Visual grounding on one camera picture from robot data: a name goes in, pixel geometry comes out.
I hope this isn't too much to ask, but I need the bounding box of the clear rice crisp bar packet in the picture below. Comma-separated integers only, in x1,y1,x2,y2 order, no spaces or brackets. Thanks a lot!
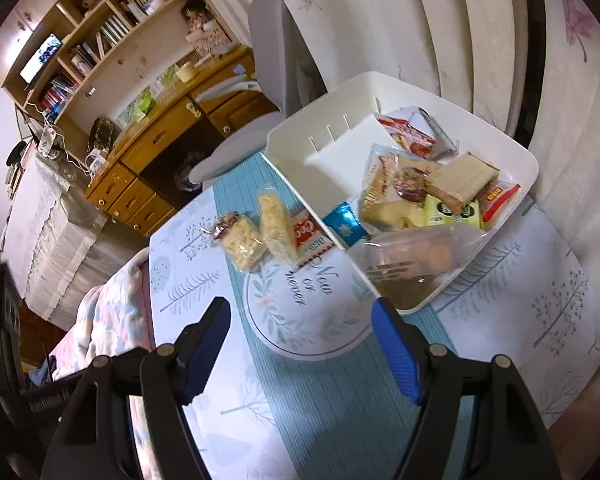
256,186,302,262

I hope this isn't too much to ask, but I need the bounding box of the clear red-end rice crisp packet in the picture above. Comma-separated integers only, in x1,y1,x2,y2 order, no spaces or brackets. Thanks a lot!
209,211,269,274

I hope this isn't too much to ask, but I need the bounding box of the dark patterned pouch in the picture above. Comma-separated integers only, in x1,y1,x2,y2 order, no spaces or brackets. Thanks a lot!
89,116,119,152

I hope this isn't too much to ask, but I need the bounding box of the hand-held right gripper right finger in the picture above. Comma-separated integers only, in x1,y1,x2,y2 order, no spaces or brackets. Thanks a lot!
371,297,564,480

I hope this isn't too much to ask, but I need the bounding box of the wooden bookshelf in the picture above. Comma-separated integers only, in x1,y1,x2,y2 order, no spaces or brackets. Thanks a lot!
0,0,254,127

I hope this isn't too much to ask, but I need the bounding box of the green snack packet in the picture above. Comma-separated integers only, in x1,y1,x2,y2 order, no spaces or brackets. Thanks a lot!
422,195,484,230

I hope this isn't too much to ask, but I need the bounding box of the beige brown-print snack packet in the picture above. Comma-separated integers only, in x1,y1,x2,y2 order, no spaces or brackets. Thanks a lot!
359,144,432,232

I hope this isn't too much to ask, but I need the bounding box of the white lace cloth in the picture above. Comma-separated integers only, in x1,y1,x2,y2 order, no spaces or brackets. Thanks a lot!
0,154,107,332

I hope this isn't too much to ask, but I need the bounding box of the small monitor screen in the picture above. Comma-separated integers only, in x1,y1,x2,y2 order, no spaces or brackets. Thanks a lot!
19,32,64,85

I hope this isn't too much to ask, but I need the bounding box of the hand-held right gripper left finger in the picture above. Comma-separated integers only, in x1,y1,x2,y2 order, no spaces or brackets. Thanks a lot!
40,296,231,480

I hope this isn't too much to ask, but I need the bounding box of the black pole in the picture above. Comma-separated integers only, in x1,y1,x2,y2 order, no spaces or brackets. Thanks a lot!
511,0,549,149

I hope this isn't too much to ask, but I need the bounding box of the red white cookie packet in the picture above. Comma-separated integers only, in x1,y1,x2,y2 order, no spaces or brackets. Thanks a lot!
291,209,337,267

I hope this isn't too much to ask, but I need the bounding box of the brown wafer packet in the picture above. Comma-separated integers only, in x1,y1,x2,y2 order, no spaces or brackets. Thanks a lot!
424,153,502,217

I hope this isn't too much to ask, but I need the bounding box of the green box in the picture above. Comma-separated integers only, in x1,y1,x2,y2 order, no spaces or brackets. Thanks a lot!
124,86,157,117

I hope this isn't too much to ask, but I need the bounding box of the doll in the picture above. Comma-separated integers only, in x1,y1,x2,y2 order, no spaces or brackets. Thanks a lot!
179,0,227,57

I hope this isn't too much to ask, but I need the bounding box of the white plastic basket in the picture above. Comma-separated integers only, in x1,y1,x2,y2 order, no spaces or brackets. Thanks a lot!
261,71,540,315

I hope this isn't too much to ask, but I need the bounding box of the white power strip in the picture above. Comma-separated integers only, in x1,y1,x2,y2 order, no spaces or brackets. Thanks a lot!
86,146,112,172

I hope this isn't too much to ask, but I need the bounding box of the red orange snack packet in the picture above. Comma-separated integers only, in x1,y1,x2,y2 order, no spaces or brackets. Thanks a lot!
479,179,524,224

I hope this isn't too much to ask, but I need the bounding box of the pale leaf-print curtain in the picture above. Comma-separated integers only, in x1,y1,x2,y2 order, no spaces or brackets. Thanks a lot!
257,0,600,211

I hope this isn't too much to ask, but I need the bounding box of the wooden desk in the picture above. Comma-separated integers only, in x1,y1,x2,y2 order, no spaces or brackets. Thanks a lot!
84,49,282,237

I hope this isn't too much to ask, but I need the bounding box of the grey office chair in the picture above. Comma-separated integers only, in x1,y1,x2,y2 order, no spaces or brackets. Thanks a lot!
186,0,327,187

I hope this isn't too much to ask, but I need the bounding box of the blue snowflake snack packet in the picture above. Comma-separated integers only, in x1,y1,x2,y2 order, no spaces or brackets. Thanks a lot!
321,199,369,252

